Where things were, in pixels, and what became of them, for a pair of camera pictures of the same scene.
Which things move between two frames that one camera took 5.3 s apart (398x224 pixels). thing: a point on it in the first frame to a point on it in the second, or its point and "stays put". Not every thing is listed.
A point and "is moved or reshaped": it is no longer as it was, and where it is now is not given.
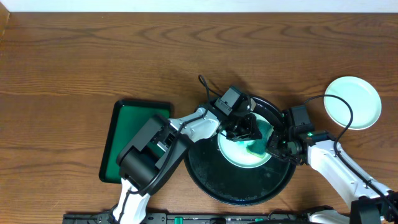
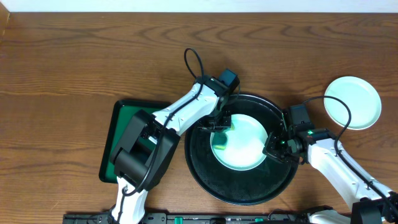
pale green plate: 362,96 stays put
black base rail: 206,218 stays put
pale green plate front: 236,152 is moved or reshaped
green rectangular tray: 129,118 stays put
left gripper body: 244,130 to 214,124
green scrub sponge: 258,147 to 220,137
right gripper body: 281,147 stays put
